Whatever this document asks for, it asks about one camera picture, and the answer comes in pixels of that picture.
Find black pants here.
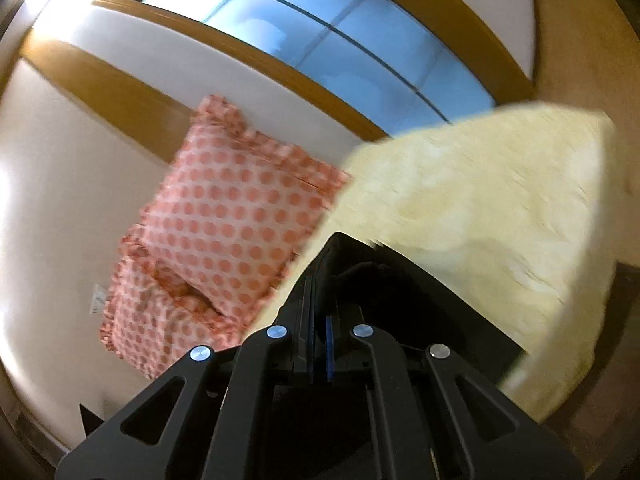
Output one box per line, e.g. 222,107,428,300
277,232,524,384

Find left polka dot pillow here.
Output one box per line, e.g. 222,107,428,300
100,235,244,380

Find polka dot pillow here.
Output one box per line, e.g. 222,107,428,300
138,96,349,325
100,235,244,380

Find right polka dot pillow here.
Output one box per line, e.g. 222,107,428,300
138,96,349,325

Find cream patterned bedspread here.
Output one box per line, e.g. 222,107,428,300
253,103,626,421

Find blue glass window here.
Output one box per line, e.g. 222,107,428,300
141,0,496,136

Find white wall switch plate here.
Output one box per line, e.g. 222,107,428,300
90,284,107,315

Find wooden headboard frame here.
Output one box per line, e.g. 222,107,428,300
20,0,534,162

